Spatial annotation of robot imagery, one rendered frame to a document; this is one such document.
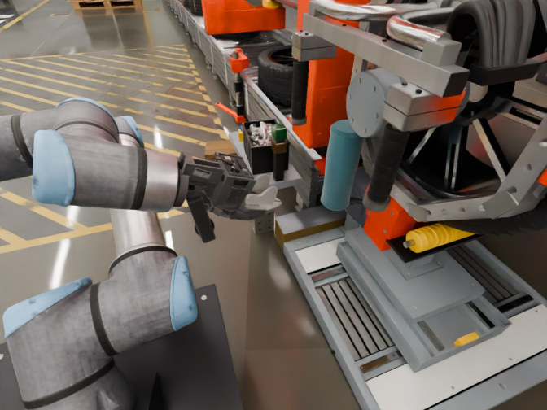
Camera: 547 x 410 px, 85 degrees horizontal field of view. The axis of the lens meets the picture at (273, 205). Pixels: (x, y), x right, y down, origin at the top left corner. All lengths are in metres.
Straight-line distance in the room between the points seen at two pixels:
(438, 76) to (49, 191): 0.48
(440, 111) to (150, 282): 0.58
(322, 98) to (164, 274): 0.72
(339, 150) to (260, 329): 0.74
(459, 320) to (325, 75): 0.92
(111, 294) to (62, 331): 0.09
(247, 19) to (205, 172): 2.53
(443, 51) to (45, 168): 0.48
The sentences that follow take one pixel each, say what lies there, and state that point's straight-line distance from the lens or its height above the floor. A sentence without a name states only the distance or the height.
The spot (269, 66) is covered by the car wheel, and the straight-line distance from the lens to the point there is 2.10.
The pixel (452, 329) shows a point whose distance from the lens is 1.20.
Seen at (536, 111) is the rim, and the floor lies 0.87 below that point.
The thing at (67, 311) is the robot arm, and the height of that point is 0.59.
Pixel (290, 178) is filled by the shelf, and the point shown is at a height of 0.45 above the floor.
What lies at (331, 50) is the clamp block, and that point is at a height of 0.92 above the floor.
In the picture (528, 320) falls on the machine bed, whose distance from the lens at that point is 1.46.
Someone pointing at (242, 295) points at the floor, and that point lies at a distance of 1.29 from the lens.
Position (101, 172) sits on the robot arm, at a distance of 0.42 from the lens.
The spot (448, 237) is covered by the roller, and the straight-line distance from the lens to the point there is 0.89.
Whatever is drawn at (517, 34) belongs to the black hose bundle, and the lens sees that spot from 0.51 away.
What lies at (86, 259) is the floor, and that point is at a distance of 1.63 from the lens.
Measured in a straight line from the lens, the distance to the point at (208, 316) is 0.92.
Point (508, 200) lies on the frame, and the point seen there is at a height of 0.77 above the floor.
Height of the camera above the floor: 1.09
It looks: 41 degrees down
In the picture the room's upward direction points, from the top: straight up
